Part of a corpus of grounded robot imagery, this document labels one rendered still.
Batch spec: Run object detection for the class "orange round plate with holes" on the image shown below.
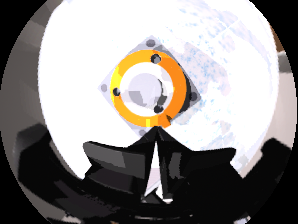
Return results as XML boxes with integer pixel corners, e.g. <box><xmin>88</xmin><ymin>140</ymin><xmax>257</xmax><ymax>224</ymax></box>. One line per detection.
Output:
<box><xmin>110</xmin><ymin>49</ymin><xmax>186</xmax><ymax>128</ymax></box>

